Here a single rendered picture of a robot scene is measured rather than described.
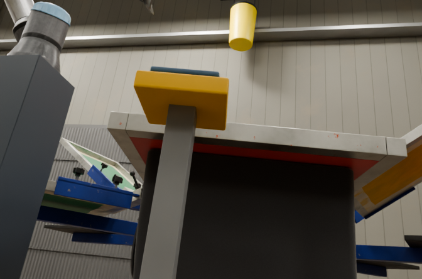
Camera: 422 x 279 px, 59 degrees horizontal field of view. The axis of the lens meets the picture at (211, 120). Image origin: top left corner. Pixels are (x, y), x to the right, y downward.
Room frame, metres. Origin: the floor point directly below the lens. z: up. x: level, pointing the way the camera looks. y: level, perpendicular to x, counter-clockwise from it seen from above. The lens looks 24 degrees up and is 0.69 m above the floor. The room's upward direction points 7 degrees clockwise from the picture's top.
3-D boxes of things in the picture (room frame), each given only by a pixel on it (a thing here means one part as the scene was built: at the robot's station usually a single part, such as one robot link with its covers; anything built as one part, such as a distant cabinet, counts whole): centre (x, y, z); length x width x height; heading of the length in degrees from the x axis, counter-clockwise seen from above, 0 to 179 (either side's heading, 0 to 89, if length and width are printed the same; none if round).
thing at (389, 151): (1.07, -0.11, 0.97); 0.79 x 0.58 x 0.04; 177
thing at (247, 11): (4.76, -0.32, 4.45); 0.44 x 0.43 x 0.68; 76
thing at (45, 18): (0.97, 0.54, 1.37); 0.13 x 0.12 x 0.14; 31
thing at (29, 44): (0.96, 0.54, 1.25); 0.15 x 0.15 x 0.10
